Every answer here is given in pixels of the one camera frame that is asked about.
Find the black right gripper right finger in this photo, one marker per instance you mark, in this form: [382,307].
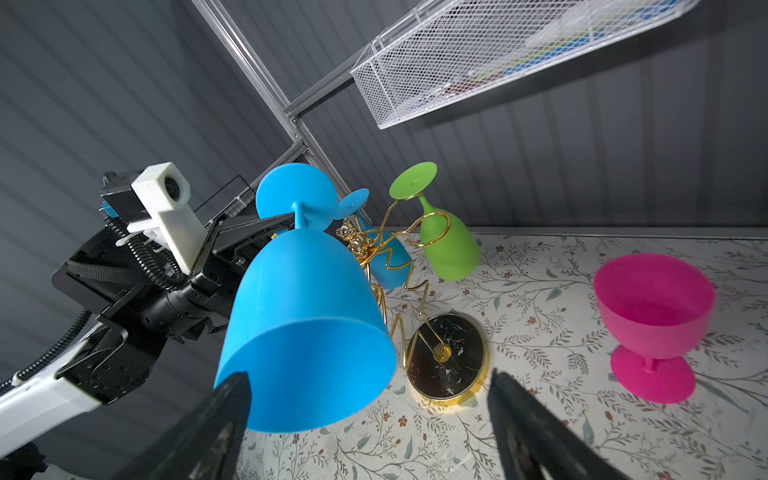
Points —
[532,442]

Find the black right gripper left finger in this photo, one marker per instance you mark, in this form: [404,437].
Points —
[205,443]

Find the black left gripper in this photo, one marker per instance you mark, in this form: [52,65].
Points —
[138,313]

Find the blue wine glass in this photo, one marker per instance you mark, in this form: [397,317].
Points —
[389,267]
[305,325]

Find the pink wine glass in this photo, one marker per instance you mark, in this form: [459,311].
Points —
[658,308]

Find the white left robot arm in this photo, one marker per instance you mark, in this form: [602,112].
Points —
[34,400]

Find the back green wine glass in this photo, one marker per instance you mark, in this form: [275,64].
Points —
[450,248]

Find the gold wire glass rack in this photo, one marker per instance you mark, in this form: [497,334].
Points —
[445,359]

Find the aluminium corner frame post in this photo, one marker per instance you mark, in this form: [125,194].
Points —
[278,48]

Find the white mesh wall basket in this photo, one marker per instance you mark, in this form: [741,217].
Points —
[443,52]

